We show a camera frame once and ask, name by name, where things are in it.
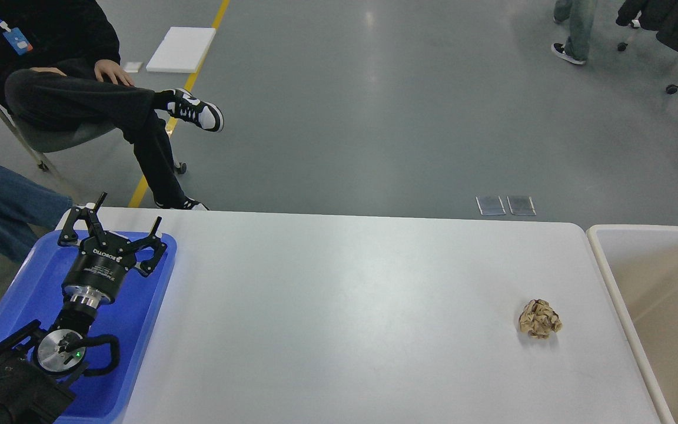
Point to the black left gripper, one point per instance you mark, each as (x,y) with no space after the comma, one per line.
(100,264)

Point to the blue plastic tray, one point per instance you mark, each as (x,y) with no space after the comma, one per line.
(68,318)

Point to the person in blue jeans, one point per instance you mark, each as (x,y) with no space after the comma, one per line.
(24,204)

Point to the grey office chair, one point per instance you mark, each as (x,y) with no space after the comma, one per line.
(38,143)

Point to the seated person in black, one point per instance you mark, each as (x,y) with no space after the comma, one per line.
(73,75)

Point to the white foam board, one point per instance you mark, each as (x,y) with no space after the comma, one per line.
(182,50)

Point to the blue id badge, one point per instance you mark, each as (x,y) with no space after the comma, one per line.
(17,40)

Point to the left floor plate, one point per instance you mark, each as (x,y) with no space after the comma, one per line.
(490,205)

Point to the floor plate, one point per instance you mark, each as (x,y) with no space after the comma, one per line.
(490,205)
(521,205)

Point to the right floor plate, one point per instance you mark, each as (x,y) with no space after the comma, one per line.
(521,205)

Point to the crumpled brown paper ball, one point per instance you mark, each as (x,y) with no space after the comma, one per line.
(539,320)

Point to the standing person in jeans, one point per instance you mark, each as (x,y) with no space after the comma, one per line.
(580,15)

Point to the beige plastic bin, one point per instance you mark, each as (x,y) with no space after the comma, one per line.
(639,264)

